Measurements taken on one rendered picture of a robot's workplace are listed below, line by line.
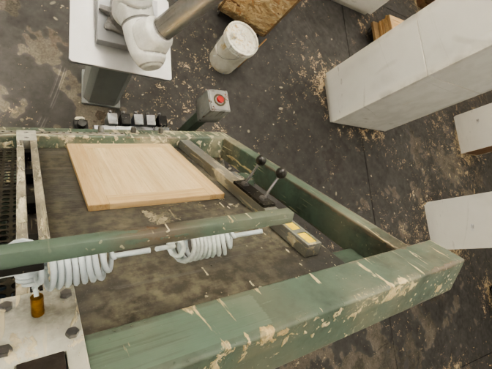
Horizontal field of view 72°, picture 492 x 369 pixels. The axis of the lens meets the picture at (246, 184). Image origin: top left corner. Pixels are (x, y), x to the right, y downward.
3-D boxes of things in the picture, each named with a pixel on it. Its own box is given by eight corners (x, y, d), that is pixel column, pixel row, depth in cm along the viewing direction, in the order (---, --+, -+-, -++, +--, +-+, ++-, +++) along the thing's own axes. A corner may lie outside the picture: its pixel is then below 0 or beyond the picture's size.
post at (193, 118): (167, 146, 255) (209, 108, 193) (168, 154, 255) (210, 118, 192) (159, 146, 252) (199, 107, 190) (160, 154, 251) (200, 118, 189)
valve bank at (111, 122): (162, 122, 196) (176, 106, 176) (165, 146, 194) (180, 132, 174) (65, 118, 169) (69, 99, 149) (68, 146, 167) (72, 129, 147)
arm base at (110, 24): (102, -7, 167) (104, -14, 163) (147, 14, 178) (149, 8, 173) (94, 25, 163) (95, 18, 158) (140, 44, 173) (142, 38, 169)
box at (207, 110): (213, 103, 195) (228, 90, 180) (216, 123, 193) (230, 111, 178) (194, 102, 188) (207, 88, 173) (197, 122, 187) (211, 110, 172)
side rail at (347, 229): (230, 157, 182) (233, 138, 178) (409, 285, 99) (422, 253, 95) (220, 157, 179) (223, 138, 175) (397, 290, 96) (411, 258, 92)
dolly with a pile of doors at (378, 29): (394, 37, 459) (414, 24, 433) (400, 72, 449) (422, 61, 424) (363, 25, 427) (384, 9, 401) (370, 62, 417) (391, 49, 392)
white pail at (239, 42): (236, 50, 310) (265, 19, 271) (239, 80, 305) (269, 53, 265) (205, 42, 294) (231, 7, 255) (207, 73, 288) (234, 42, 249)
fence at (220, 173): (188, 147, 167) (189, 139, 165) (318, 254, 95) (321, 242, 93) (179, 147, 164) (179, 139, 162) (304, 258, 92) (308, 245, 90)
